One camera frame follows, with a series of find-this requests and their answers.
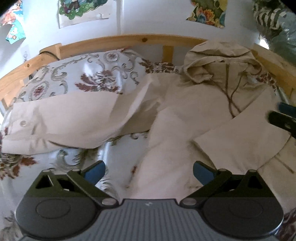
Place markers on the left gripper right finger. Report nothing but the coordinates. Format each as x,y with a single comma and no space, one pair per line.
213,181

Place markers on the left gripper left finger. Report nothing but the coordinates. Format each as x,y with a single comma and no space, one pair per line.
86,180

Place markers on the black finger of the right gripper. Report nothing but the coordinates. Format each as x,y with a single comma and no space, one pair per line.
283,118

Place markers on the beige hooded coat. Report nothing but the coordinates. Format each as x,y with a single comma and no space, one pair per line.
213,110

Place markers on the dark bundled clothes pile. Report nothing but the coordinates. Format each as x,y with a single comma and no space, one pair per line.
276,24

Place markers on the floral patterned bedspread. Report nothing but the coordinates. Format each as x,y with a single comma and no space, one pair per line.
121,156

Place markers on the floral patterned pillow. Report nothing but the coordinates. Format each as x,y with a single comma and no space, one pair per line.
118,71

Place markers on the wooden bed frame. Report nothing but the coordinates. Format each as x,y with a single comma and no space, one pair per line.
282,71

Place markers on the floral wall poster right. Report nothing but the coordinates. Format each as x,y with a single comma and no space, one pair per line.
209,12

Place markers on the cartoon wall poster middle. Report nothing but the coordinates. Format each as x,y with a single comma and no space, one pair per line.
74,12

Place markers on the colourful wall poster left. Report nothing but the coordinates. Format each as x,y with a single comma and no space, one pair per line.
14,17

